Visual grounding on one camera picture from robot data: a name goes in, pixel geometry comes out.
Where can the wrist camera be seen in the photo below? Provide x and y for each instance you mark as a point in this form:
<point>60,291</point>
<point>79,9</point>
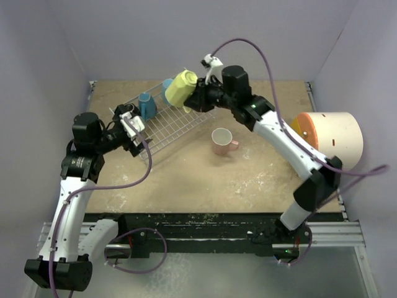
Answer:
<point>213,67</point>
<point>132,123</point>

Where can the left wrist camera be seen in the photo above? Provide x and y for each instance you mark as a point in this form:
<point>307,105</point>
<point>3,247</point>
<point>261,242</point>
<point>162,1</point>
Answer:
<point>132,123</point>

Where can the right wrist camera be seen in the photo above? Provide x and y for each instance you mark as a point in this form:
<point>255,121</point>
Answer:
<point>213,67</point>

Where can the yellow-green mug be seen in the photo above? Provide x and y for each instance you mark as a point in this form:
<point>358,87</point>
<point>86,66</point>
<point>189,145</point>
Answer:
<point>182,86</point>

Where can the pink mug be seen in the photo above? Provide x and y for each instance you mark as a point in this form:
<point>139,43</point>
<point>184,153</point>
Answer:
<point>223,142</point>

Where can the white cylinder orange lid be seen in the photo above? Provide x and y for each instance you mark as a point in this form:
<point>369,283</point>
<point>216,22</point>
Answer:
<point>333,134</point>

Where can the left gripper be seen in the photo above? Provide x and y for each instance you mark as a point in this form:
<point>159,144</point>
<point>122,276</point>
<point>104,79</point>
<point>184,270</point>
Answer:
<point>134,149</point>

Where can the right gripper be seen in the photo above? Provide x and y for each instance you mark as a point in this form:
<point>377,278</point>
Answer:
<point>198,100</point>

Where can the white wire dish rack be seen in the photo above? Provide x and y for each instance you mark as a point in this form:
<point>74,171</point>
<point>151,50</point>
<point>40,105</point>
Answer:
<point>170,123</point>

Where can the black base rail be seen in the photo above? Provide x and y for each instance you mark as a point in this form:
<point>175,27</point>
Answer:
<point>261,234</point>

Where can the dark blue mug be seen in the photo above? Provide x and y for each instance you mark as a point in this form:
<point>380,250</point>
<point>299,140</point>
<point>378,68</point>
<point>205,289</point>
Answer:
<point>147,106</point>

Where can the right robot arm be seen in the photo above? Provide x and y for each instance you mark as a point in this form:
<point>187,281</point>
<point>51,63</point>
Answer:
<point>234,93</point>

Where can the light blue mug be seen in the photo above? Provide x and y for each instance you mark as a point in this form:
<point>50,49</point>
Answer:
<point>165,84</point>

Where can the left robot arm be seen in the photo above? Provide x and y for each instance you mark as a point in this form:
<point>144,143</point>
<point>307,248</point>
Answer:
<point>65,260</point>

